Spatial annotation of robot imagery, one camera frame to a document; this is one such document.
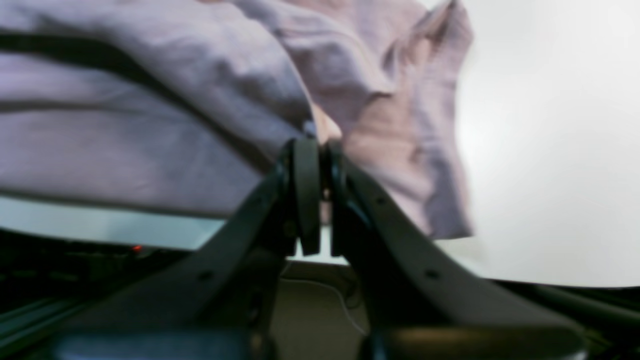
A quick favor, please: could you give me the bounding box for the pink t-shirt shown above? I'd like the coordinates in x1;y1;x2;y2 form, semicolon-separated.
1;0;473;240

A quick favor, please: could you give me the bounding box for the black power strip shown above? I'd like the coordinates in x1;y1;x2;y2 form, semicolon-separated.
1;241;186;283

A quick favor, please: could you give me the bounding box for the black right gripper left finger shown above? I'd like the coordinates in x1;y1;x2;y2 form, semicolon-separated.
50;139;322;360

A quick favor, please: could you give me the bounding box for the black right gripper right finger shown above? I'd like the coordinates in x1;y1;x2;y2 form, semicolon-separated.
325;141;588;360

